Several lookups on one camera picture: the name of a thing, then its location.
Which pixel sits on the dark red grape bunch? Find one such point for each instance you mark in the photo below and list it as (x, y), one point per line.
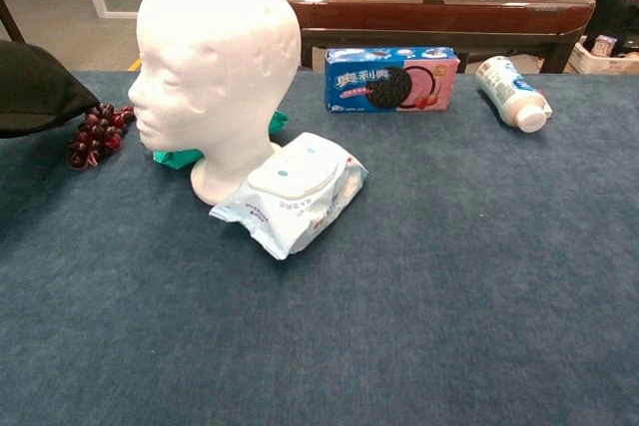
(97, 134)

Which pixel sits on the white plastic drink bottle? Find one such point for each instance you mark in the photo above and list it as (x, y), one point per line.
(509, 92)

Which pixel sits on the purple white drink carton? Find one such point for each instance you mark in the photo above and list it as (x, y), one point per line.
(603, 45)

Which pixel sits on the blue table cloth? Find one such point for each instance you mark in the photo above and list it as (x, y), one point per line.
(399, 296)

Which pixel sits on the black bag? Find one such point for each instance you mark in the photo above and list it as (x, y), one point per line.
(614, 12)

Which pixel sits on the brown mahjong table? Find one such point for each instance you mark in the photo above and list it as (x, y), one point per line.
(449, 12)

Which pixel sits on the white wet wipes pack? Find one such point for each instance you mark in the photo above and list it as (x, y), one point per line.
(299, 201)

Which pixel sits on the white foam mannequin head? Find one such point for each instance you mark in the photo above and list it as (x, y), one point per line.
(219, 72)

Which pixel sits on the white plastic crate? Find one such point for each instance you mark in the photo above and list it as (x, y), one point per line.
(599, 64)

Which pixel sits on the black baseball cap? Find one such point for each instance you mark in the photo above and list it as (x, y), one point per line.
(35, 92)

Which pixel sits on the blue pink Oreo box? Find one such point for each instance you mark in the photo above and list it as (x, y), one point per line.
(389, 82)

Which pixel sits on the dark wooden table leg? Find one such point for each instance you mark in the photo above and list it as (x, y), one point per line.
(10, 22)

